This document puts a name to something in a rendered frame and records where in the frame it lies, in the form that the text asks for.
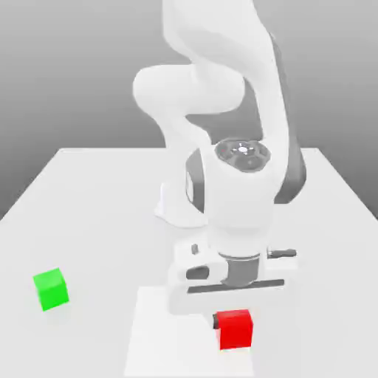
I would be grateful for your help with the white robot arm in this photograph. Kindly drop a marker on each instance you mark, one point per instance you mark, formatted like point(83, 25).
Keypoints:
point(236, 88)

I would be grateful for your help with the small red cube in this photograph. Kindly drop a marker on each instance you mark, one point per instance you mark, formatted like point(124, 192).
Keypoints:
point(236, 330)

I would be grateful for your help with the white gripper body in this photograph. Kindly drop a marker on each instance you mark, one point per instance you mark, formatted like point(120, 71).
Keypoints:
point(203, 289)

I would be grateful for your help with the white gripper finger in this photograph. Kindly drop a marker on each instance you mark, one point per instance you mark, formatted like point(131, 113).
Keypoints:
point(215, 322)

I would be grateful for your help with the small green cube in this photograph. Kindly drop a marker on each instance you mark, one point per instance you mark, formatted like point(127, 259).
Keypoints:
point(51, 291)

